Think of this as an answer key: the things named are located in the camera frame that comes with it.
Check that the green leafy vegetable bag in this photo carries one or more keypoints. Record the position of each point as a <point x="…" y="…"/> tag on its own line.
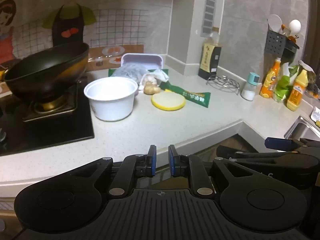
<point x="282" y="90"/>

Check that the dark oil bottle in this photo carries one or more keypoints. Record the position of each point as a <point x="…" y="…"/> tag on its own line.
<point x="208" y="60"/>

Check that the salt shaker with teal cap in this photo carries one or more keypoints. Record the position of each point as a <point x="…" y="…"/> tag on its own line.
<point x="248" y="93"/>

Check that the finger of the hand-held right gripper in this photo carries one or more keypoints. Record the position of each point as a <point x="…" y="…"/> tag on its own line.
<point x="235" y="152"/>
<point x="278" y="143"/>

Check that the round white ladle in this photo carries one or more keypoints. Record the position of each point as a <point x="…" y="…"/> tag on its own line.
<point x="295" y="25"/>

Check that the round yellow lid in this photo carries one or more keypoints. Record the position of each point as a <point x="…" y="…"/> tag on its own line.
<point x="167" y="101"/>

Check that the yellow bottle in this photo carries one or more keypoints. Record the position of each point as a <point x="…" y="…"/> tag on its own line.
<point x="296" y="92"/>

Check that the mesh skimmer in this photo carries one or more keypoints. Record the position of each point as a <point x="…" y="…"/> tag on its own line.
<point x="274" y="21"/>

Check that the long green printed packet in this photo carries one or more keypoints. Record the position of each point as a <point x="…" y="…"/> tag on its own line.
<point x="195" y="96"/>

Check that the white plastic bowl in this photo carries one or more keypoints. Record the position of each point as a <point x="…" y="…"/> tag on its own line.
<point x="110" y="105"/>

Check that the black wok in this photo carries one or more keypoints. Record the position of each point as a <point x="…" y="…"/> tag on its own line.
<point x="45" y="67"/>

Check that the orange bottle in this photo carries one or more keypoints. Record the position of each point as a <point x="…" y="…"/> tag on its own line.
<point x="268" y="85"/>

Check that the cartoon wall sticker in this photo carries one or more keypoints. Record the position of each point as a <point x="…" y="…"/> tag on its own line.
<point x="67" y="30"/>

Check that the metal burner pan support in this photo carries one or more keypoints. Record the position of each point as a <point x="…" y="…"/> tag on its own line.
<point x="50" y="112"/>

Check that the lavender plastic tray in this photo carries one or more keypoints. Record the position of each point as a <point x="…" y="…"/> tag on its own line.
<point x="142" y="60"/>

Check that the grey strip wall sticker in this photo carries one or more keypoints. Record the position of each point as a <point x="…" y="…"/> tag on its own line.
<point x="209" y="10"/>

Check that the clear plastic bag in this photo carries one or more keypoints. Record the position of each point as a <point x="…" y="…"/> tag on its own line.
<point x="130" y="72"/>

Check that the green plastic packet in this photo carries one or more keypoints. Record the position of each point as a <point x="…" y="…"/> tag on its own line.
<point x="111" y="72"/>

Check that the translucent white plastic bag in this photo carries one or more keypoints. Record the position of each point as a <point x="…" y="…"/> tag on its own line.
<point x="160" y="75"/>

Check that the white wrapper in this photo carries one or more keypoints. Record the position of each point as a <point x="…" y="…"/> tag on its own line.
<point x="315" y="113"/>

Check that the steel sink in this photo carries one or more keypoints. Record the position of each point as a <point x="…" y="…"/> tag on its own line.
<point x="300" y="130"/>

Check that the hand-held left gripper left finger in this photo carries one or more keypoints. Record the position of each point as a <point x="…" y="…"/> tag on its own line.
<point x="152" y="161"/>

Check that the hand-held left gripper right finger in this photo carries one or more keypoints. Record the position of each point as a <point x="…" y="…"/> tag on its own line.
<point x="172" y="162"/>

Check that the grey wall utensil holder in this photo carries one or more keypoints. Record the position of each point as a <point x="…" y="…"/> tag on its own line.
<point x="275" y="42"/>

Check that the black gas stove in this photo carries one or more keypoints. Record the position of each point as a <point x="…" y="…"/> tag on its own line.
<point x="62" y="132"/>

